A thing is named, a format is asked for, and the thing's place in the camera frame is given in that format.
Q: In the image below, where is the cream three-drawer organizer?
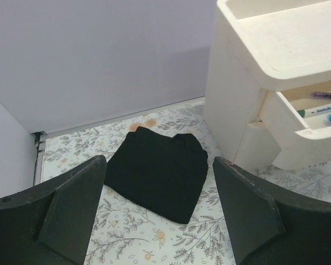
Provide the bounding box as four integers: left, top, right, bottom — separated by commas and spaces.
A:
205, 1, 331, 171

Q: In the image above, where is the white marker green cap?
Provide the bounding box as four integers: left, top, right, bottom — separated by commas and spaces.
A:
297, 104, 331, 118

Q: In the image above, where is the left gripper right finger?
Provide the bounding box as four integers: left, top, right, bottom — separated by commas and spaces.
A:
212, 157, 331, 264

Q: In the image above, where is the black folded cloth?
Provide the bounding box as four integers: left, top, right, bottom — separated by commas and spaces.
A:
104, 127, 208, 224

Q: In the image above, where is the purple clear pen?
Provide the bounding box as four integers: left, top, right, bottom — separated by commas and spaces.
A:
310, 92, 331, 99

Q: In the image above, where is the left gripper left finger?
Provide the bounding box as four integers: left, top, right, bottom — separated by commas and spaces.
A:
0, 155, 106, 264

